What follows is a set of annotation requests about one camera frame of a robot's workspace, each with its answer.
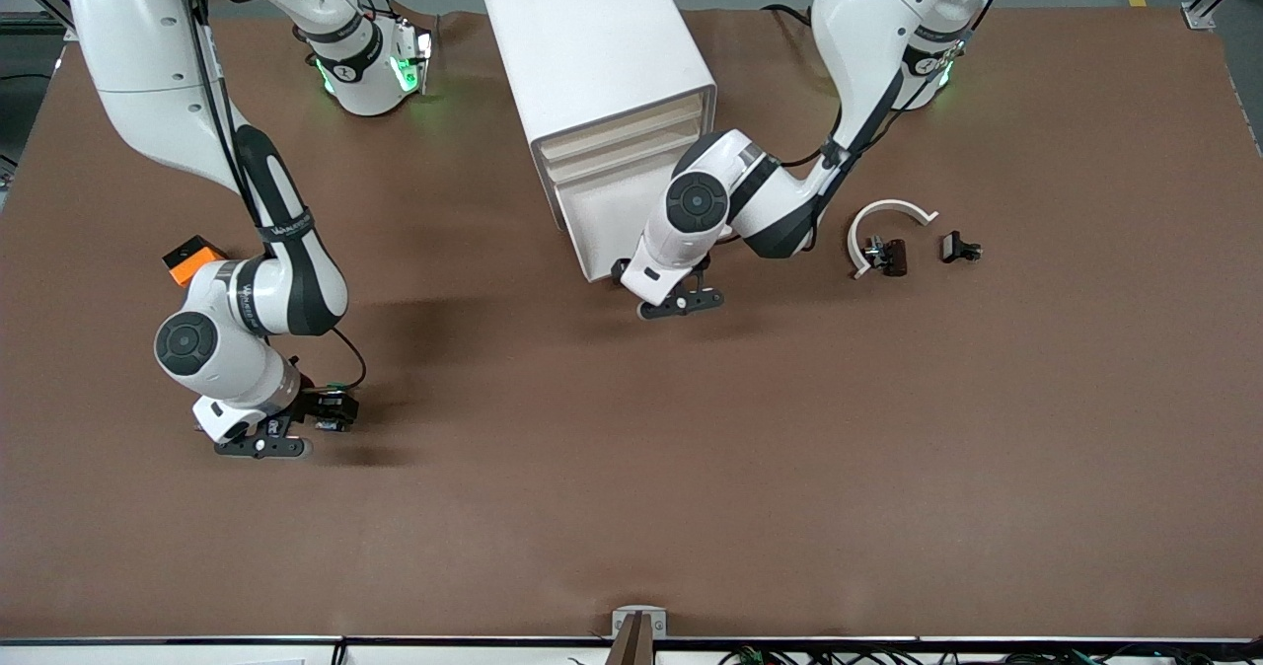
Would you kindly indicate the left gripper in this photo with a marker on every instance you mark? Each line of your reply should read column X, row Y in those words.
column 621, row 270

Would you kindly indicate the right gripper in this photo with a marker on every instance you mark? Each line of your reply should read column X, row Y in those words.
column 318, row 405

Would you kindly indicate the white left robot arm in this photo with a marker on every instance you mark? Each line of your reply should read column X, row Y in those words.
column 868, row 34

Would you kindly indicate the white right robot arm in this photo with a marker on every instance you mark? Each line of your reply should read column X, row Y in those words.
column 138, row 73

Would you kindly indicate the orange black button box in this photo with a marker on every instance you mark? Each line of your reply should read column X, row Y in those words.
column 183, row 272

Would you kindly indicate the brown table cover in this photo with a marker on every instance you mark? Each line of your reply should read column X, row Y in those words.
column 631, row 497

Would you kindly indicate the dark brown contact block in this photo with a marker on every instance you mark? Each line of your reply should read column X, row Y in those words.
column 893, row 256

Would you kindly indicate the white table edge rail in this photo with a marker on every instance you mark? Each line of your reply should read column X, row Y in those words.
column 444, row 653

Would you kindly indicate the small black switch part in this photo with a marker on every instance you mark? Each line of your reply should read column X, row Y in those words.
column 952, row 247

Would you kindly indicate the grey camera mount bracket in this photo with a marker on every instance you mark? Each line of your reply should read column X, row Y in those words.
column 638, row 624

